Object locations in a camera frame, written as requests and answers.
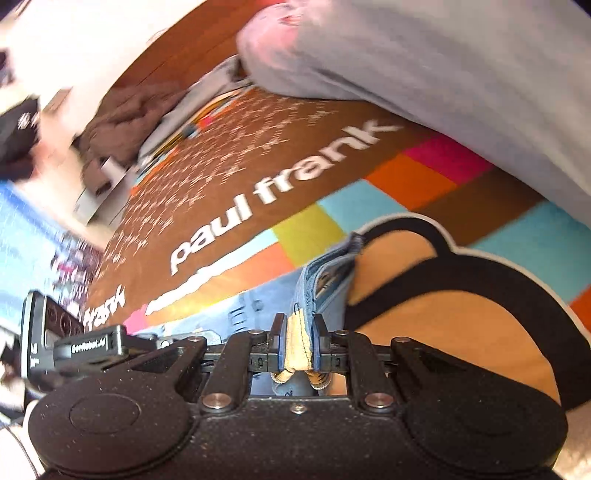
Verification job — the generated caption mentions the grey nightstand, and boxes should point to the grey nightstand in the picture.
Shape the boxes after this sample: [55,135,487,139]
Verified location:
[73,158,137,230]

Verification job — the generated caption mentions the colourful paul frank blanket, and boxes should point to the colourful paul frank blanket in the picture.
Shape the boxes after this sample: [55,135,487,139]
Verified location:
[83,88,590,410]

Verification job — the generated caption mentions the grey duvet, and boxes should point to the grey duvet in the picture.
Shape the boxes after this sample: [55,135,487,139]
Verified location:
[236,1,590,223]

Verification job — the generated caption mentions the black bag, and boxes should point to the black bag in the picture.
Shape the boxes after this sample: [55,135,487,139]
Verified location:
[0,96,40,182]

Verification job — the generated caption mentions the brown puffer jacket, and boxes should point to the brown puffer jacket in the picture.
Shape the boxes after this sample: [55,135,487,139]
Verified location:
[71,82,186,194]

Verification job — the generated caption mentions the blue bicycle print curtain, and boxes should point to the blue bicycle print curtain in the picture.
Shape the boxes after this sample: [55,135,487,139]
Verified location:
[0,182,102,333]

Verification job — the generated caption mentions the wooden headboard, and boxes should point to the wooden headboard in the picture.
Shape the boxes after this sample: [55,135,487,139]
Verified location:
[113,0,271,88]

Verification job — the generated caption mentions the blue car print pants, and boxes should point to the blue car print pants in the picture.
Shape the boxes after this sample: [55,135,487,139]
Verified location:
[144,232,365,396]

